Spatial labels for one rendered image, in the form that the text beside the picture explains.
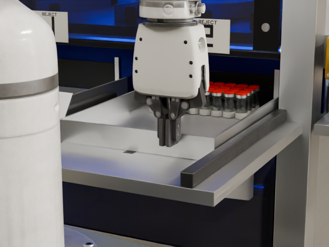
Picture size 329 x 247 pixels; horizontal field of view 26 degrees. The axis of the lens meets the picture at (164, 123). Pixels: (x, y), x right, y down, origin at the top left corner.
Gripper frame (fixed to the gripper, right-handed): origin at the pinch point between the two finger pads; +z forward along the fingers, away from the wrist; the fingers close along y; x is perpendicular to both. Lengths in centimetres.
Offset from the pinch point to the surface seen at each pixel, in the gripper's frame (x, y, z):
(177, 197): 9.8, -6.1, 5.9
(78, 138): -1.4, 16.2, 3.4
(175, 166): 2.6, -2.2, 4.3
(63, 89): -35, 42, 3
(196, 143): -1.7, -3.5, 1.8
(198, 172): 8.2, -8.2, 2.7
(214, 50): -29.8, 5.6, -7.6
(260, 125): -17.4, -7.6, 1.9
